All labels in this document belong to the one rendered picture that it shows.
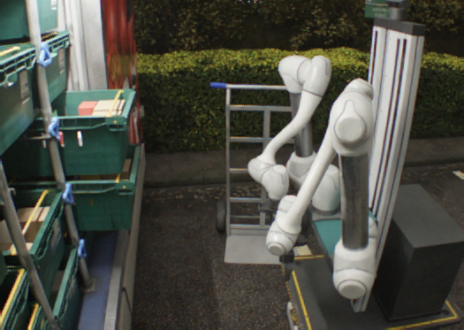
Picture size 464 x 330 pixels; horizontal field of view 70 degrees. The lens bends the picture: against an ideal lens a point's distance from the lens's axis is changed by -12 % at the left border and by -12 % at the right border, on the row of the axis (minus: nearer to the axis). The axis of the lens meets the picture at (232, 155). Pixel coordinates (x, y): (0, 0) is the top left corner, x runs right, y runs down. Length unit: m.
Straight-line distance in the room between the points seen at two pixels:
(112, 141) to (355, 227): 0.95
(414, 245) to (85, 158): 1.47
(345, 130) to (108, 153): 0.88
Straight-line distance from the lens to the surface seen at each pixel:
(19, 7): 1.43
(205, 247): 2.96
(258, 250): 2.92
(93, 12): 1.76
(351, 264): 1.39
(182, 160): 4.10
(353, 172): 1.22
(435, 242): 1.85
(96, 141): 1.46
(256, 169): 1.89
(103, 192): 1.52
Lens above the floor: 1.85
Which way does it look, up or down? 25 degrees down
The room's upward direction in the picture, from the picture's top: straight up
